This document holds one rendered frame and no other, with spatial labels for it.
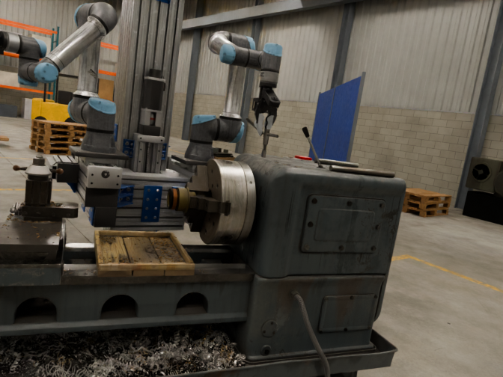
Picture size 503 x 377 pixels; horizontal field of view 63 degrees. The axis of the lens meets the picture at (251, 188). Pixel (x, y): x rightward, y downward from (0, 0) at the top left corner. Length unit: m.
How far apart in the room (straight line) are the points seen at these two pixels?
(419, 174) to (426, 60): 3.19
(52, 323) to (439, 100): 11.83
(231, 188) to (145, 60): 1.00
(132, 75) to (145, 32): 0.21
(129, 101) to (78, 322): 1.13
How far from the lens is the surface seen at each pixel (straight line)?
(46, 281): 1.30
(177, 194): 1.46
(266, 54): 1.70
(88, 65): 2.07
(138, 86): 2.16
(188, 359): 1.47
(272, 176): 1.40
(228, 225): 1.41
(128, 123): 2.15
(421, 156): 12.50
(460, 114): 12.15
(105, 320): 1.44
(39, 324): 1.43
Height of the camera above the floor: 1.39
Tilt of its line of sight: 9 degrees down
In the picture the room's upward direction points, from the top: 8 degrees clockwise
